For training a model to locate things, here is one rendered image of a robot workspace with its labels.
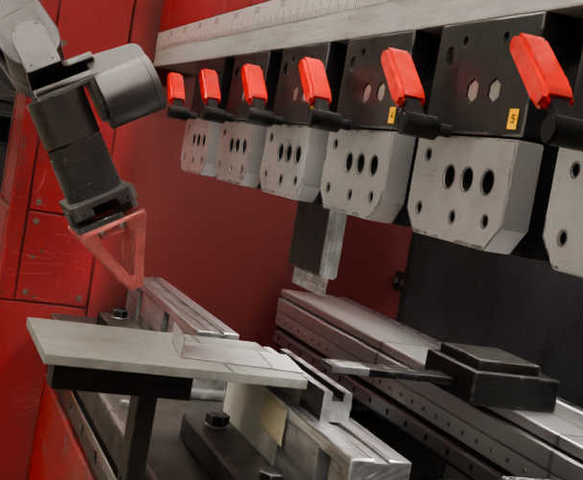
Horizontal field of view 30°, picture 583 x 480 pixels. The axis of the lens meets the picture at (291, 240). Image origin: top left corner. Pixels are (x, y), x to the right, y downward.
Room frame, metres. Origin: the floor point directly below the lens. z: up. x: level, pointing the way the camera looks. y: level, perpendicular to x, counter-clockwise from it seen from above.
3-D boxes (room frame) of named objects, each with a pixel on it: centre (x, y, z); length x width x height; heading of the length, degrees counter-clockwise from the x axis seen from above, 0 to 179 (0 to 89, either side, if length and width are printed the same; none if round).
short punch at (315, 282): (1.16, -0.03, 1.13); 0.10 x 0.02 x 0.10; 20
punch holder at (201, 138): (1.56, 0.12, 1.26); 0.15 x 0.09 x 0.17; 20
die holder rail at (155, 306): (1.67, 0.16, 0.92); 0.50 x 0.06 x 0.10; 20
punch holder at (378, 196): (0.99, -0.08, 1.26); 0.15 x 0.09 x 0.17; 20
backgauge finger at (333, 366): (1.21, -0.18, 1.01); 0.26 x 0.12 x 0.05; 110
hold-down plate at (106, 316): (1.70, 0.23, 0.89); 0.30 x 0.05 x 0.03; 20
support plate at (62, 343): (1.11, 0.11, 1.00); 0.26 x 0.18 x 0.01; 110
